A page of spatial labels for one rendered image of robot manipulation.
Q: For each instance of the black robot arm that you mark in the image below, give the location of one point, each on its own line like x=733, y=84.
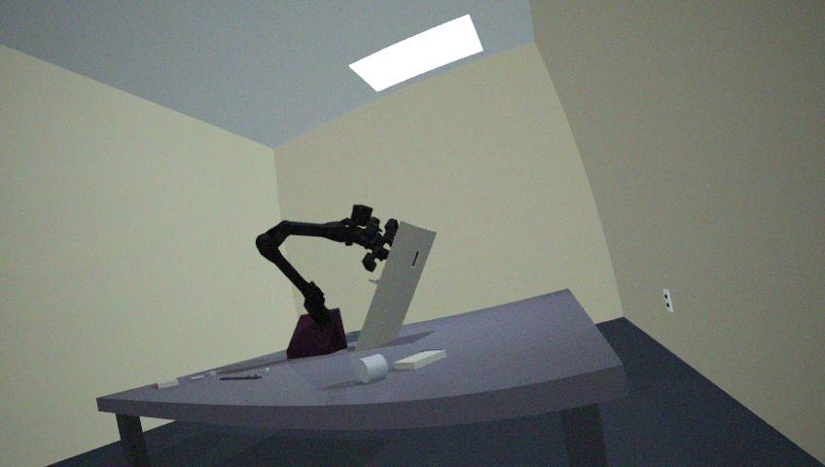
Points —
x=268, y=242

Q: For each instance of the light grey cylinder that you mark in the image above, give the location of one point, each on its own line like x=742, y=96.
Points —
x=371, y=368

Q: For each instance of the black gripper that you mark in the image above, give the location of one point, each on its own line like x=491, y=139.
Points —
x=378, y=252

